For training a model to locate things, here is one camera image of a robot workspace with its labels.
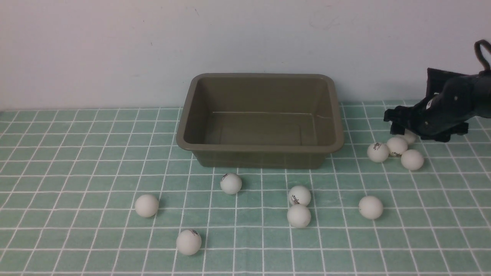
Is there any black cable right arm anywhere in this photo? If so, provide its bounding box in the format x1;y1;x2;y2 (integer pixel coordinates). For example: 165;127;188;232
474;39;491;72

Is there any white ping-pong ball mid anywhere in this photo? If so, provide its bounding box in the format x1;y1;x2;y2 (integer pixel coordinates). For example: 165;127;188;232
358;195;384;220

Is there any green checkered tablecloth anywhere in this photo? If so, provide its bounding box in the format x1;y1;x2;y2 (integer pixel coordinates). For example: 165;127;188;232
0;101;491;276

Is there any olive green plastic bin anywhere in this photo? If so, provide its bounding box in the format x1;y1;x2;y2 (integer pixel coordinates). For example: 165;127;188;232
176;73;345;169

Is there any white ping-pong ball printed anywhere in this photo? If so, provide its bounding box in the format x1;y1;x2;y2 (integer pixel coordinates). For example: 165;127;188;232
386;136;409;157

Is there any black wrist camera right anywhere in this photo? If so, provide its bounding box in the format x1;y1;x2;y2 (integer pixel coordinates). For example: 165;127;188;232
425;68;466;97

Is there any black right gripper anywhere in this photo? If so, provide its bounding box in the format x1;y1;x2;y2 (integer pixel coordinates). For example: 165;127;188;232
384;75;491;142

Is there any white ping-pong ball logo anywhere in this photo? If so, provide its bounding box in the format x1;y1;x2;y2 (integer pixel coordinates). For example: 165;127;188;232
288;185;311;206
367;143;390;163

